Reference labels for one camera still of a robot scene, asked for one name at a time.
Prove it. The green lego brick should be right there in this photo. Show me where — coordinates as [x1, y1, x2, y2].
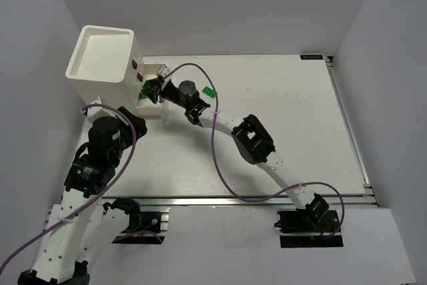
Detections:
[202, 87, 216, 99]
[141, 80, 157, 95]

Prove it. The white drawer cabinet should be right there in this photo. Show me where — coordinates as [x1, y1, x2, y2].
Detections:
[65, 25, 168, 119]

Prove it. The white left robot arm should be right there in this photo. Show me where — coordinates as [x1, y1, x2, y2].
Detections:
[17, 103, 147, 284]

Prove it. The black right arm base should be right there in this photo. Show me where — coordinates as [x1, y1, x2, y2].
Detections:
[274, 210, 344, 249]

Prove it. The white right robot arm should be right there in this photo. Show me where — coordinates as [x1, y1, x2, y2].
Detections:
[142, 75, 329, 231]

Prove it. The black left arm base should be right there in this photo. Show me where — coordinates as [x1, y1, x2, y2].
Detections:
[113, 207, 169, 245]

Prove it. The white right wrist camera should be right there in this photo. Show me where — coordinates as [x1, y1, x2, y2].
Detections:
[157, 65, 171, 80]

